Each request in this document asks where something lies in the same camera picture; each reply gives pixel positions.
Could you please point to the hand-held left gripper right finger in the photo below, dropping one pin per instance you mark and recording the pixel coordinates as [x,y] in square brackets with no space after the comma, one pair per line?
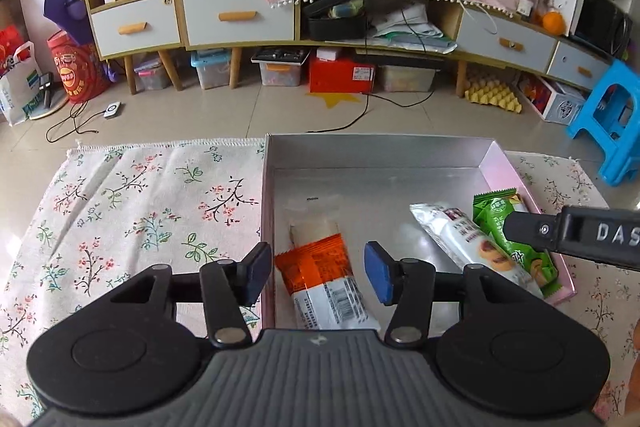
[378,275]

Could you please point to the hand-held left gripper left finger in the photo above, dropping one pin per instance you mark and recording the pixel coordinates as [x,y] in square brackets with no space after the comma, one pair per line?
[257,270]

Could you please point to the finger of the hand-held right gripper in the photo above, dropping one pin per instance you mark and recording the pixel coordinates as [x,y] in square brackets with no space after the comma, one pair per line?
[525,229]

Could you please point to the green snack packet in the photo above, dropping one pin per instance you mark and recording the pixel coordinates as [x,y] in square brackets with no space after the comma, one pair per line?
[492,214]

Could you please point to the orange snack packet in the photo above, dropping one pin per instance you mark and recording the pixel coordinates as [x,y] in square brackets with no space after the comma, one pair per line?
[320,267]

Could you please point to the white biscuit snack packet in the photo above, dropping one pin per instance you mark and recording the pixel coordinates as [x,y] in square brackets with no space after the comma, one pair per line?
[465,234]

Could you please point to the pink cardboard box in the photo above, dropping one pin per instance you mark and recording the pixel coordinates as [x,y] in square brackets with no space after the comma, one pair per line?
[370,192]

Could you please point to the blue plastic stool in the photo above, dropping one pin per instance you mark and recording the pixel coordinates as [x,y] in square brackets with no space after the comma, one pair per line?
[612,127]

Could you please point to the white printed carton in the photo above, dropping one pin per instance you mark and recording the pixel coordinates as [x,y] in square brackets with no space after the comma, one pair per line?
[560,104]

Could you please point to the yellow egg tray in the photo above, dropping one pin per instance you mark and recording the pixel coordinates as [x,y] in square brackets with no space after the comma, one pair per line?
[492,97]

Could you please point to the floral tablecloth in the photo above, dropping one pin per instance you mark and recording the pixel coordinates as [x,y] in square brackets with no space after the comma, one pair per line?
[140,197]

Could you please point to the wide clear storage box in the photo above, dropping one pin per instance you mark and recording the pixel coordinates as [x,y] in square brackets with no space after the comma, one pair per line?
[405,78]

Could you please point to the red cardboard box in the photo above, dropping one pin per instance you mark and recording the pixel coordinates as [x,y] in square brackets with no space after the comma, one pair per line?
[340,74]

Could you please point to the clear storage box blue lid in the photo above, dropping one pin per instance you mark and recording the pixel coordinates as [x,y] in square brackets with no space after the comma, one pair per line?
[212,69]

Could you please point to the orange fruit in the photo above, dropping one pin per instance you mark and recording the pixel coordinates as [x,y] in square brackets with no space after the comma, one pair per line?
[554,22]

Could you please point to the white floor device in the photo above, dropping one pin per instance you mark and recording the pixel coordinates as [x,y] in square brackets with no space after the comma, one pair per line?
[111,111]

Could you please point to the black and white microwave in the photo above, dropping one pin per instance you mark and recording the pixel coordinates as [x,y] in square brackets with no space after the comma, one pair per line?
[595,14]

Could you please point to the small clear storage box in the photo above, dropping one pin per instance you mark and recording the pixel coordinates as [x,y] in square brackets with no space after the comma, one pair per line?
[152,74]

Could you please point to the black case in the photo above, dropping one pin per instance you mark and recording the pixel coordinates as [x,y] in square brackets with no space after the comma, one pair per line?
[335,24]

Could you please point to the red printed bag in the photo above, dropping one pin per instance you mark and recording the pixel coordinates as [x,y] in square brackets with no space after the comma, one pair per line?
[75,69]

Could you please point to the white shopping bag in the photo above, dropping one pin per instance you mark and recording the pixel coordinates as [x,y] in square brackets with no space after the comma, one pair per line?
[17,89]

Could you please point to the purple hat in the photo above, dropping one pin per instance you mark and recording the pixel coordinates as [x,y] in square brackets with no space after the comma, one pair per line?
[65,4]

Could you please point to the red gift bag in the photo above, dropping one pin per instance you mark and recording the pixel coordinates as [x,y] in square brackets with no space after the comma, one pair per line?
[9,52]

